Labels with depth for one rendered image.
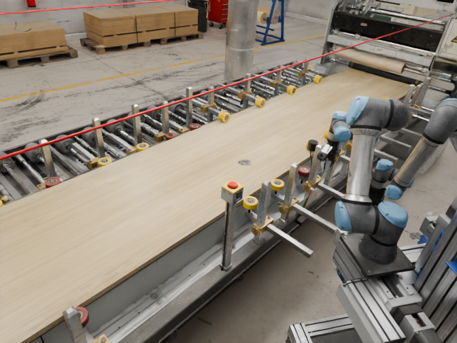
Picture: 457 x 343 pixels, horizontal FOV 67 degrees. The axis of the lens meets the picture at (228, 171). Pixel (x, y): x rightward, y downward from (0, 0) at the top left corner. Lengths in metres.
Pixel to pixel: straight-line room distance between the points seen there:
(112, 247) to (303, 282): 1.56
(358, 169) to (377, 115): 0.22
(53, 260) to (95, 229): 0.23
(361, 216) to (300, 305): 1.33
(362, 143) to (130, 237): 1.10
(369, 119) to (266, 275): 1.65
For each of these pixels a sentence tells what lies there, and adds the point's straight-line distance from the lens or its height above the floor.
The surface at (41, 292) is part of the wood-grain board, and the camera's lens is 1.61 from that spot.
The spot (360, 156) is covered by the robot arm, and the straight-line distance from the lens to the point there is 1.43.
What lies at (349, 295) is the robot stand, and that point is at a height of 0.95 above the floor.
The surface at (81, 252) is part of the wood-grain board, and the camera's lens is 1.70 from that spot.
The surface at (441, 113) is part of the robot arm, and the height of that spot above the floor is 1.54.
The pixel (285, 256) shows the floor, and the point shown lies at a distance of 2.89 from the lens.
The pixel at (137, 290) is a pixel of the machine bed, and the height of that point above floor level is 0.68.
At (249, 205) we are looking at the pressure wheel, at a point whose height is 0.90.
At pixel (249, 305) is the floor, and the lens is 2.56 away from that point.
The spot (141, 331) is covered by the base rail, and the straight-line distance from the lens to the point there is 1.64.
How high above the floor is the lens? 2.10
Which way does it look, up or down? 34 degrees down
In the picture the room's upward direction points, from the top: 4 degrees clockwise
